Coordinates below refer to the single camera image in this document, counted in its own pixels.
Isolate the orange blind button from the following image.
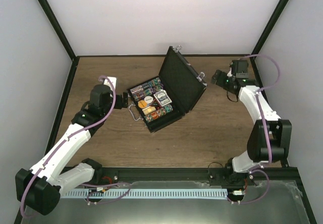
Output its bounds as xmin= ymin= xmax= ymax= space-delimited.
xmin=138 ymin=100 xmax=148 ymax=109

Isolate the unboxed banded card deck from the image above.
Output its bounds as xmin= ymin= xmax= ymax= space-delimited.
xmin=142 ymin=106 xmax=156 ymax=116

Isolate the white dealer button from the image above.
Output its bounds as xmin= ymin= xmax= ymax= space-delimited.
xmin=144 ymin=96 xmax=154 ymax=104

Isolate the black poker set case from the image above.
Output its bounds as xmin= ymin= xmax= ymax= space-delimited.
xmin=127 ymin=46 xmax=207 ymax=133

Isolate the blue boxed card deck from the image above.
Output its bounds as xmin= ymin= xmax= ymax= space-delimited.
xmin=153 ymin=89 xmax=172 ymax=107

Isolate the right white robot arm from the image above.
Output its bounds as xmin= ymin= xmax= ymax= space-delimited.
xmin=211 ymin=59 xmax=292 ymax=185

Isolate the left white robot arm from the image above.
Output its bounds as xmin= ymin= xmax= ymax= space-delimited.
xmin=15 ymin=79 xmax=118 ymax=218

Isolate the chip row in case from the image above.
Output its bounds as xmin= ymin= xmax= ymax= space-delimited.
xmin=144 ymin=104 xmax=173 ymax=122
xmin=133 ymin=84 xmax=164 ymax=101
xmin=130 ymin=77 xmax=163 ymax=94

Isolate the lower chip row in case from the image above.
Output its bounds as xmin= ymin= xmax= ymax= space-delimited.
xmin=144 ymin=104 xmax=173 ymax=122

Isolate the upper chip row in case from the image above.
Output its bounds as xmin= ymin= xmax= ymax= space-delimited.
xmin=130 ymin=77 xmax=163 ymax=94

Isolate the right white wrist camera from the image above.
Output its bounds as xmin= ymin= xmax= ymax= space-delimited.
xmin=227 ymin=61 xmax=233 ymax=78

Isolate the light blue slotted cable duct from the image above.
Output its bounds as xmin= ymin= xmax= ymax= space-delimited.
xmin=63 ymin=189 xmax=228 ymax=200

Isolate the right black frame post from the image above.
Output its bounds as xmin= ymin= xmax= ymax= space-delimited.
xmin=252 ymin=0 xmax=289 ymax=54

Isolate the black frame post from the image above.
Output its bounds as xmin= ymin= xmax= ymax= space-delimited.
xmin=252 ymin=0 xmax=289 ymax=54
xmin=27 ymin=0 xmax=77 ymax=61

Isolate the left black frame post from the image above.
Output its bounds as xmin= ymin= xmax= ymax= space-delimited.
xmin=27 ymin=0 xmax=77 ymax=61

